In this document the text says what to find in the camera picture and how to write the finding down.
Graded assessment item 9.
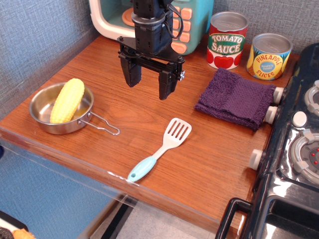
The small steel pan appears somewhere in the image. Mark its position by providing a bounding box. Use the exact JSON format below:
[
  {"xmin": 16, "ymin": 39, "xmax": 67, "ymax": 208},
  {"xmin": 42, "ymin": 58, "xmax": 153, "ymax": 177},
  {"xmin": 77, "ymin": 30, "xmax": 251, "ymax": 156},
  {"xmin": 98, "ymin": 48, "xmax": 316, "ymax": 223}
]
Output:
[{"xmin": 29, "ymin": 78, "xmax": 120, "ymax": 136}]

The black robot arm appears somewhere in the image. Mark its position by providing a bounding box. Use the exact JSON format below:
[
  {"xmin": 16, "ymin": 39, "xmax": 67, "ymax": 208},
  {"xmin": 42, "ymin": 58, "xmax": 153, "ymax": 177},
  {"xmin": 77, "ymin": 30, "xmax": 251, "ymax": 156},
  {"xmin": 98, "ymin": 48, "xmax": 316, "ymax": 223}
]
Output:
[{"xmin": 117, "ymin": 0, "xmax": 185, "ymax": 100}]

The black toy stove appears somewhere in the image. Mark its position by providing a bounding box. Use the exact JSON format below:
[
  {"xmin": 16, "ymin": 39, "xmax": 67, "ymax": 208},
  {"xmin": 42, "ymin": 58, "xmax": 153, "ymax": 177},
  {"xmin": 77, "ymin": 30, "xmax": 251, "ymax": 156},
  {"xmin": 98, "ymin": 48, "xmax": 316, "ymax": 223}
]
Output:
[{"xmin": 216, "ymin": 43, "xmax": 319, "ymax": 239}]

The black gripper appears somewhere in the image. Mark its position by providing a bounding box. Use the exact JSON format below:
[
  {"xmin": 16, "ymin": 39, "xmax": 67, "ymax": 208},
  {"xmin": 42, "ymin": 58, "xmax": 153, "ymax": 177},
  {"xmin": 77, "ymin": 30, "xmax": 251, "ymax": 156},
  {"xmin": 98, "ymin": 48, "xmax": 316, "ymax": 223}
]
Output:
[{"xmin": 117, "ymin": 12, "xmax": 184, "ymax": 100}]

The tomato sauce can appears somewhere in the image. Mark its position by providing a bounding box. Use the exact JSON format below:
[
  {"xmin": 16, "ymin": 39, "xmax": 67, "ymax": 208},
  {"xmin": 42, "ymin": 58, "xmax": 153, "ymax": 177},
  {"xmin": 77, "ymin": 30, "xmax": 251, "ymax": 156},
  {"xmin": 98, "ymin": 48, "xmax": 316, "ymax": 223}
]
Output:
[{"xmin": 206, "ymin": 11, "xmax": 248, "ymax": 70}]

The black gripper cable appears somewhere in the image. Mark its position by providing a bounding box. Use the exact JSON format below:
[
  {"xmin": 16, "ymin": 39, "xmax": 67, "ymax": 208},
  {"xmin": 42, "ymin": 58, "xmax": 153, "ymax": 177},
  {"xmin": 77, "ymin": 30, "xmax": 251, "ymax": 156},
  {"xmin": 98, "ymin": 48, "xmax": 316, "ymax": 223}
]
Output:
[{"xmin": 165, "ymin": 3, "xmax": 184, "ymax": 40}]

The pineapple slices can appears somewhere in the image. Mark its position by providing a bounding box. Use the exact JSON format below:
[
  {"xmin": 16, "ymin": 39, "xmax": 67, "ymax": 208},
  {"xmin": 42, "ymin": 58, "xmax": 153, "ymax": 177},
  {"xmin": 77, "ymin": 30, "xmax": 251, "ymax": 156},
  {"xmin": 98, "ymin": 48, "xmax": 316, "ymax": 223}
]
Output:
[{"xmin": 246, "ymin": 33, "xmax": 293, "ymax": 80}]

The white and teal spatula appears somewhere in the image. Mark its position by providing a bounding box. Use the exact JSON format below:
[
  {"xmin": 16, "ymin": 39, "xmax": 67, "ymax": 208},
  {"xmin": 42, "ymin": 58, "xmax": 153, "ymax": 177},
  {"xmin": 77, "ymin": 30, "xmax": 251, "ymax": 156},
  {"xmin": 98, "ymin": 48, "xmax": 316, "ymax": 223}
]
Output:
[{"xmin": 128, "ymin": 118, "xmax": 192, "ymax": 182}]

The purple folded cloth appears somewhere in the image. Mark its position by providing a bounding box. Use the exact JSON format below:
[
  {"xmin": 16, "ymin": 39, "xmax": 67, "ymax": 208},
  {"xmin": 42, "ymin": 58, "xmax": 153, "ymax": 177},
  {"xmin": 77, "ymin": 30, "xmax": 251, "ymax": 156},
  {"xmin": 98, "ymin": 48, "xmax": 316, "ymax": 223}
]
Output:
[{"xmin": 194, "ymin": 68, "xmax": 276, "ymax": 130}]

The toy microwave oven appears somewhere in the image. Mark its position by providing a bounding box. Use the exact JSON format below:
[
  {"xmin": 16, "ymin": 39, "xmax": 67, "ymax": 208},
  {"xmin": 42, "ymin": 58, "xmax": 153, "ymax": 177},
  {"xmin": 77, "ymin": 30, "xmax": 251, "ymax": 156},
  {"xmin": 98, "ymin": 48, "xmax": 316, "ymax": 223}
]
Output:
[{"xmin": 89, "ymin": 0, "xmax": 214, "ymax": 55}]

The yellow toy corn cob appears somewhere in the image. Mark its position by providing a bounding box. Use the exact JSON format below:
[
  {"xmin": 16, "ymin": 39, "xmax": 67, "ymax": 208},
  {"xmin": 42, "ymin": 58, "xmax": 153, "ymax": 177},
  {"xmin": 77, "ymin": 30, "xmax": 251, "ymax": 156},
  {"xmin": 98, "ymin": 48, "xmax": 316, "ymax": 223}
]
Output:
[{"xmin": 50, "ymin": 78, "xmax": 85, "ymax": 123}]

